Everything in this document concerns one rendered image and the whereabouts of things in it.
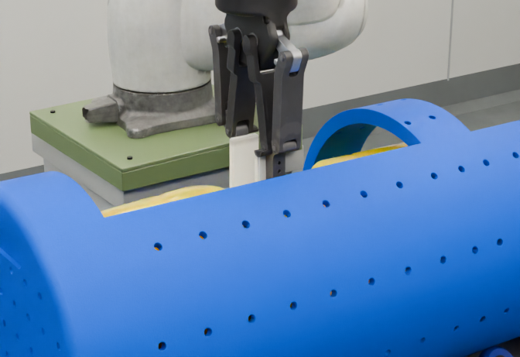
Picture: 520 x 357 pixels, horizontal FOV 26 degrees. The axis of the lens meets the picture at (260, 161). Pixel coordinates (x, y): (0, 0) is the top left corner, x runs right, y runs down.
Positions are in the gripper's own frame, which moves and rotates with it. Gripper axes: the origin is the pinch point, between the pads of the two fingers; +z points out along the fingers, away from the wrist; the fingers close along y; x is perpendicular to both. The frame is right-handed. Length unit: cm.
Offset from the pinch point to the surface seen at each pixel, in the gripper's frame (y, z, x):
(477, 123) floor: -265, 119, 291
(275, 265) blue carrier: 12.2, 2.7, -6.1
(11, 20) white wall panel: -283, 49, 83
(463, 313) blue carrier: 14.2, 12.4, 14.5
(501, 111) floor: -272, 119, 313
